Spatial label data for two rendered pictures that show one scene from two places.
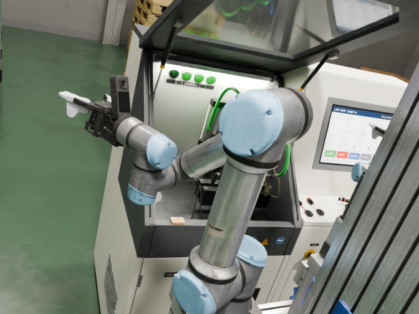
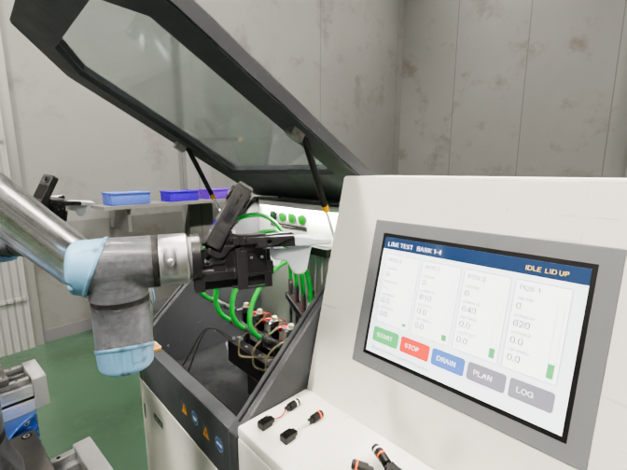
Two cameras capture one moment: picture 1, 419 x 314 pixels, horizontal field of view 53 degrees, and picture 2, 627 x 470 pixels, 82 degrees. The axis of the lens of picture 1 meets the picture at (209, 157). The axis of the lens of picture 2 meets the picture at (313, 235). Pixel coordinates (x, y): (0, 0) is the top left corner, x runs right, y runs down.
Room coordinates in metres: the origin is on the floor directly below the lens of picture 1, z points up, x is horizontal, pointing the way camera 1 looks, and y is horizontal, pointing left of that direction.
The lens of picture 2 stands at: (1.52, -1.24, 1.56)
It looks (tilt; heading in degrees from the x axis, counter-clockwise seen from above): 10 degrees down; 72
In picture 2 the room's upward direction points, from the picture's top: straight up
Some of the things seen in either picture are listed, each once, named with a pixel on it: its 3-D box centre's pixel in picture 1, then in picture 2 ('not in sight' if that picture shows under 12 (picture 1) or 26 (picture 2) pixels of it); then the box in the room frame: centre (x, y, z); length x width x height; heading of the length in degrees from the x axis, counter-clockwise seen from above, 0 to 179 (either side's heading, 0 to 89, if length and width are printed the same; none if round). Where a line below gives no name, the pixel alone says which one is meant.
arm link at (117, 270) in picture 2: not in sight; (116, 267); (1.41, -0.69, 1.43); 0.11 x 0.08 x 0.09; 5
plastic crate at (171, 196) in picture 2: not in sight; (179, 195); (1.35, 2.81, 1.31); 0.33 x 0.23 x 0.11; 30
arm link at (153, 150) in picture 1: (152, 147); not in sight; (0.92, 0.14, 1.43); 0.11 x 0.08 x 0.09; 56
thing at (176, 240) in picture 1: (222, 238); (183, 396); (1.45, -0.15, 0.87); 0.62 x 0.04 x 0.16; 116
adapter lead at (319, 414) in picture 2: (315, 206); (302, 425); (1.72, -0.53, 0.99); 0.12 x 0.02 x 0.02; 27
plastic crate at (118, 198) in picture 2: not in sight; (126, 198); (0.89, 2.54, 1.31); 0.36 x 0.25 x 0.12; 30
